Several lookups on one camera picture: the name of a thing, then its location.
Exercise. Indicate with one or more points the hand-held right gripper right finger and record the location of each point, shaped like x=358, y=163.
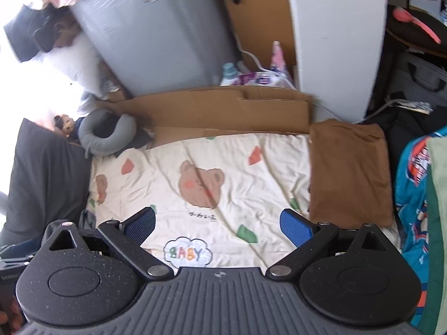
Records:
x=295, y=226

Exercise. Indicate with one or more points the large folded cardboard sheet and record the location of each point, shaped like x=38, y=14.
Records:
x=209, y=111

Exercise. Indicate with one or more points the blue printed cloth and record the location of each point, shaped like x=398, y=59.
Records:
x=410, y=216

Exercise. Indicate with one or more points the cream bear print blanket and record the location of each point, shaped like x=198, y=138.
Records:
x=209, y=188

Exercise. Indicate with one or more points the person's left hand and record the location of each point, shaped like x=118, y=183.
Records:
x=15, y=315

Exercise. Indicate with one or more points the small plush toy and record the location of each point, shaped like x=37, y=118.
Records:
x=64, y=124

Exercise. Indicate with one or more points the white pink plastic bag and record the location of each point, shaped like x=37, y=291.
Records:
x=279, y=62

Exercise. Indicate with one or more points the brown t-shirt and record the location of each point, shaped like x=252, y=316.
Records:
x=349, y=174

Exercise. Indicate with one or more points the purple packet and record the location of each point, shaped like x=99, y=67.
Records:
x=255, y=78

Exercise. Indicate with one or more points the grey wrapped appliance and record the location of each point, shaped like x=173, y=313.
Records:
x=157, y=35

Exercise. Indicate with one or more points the silver foil packet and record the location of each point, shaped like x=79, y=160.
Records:
x=415, y=105

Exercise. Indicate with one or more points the white panel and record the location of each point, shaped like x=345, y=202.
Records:
x=331, y=42

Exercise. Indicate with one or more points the upright cardboard box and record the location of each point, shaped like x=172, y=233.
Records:
x=265, y=14

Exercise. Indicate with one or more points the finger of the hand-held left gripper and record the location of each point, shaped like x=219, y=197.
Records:
x=17, y=250

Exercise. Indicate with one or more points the dark grey cloth pile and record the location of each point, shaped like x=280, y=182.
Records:
x=42, y=181

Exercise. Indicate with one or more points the pink spoon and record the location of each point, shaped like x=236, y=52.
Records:
x=415, y=21

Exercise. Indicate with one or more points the black headphones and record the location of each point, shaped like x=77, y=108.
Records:
x=35, y=31

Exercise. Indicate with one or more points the green cloth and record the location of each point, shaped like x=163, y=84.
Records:
x=438, y=233

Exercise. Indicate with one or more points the white pillow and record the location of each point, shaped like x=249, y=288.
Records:
x=76, y=66

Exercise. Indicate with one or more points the light blue bottle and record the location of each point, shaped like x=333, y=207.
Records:
x=228, y=73

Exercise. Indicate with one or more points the grey neck pillow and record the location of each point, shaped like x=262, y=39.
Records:
x=104, y=136

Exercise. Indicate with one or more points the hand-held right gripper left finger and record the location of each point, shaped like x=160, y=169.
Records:
x=141, y=225

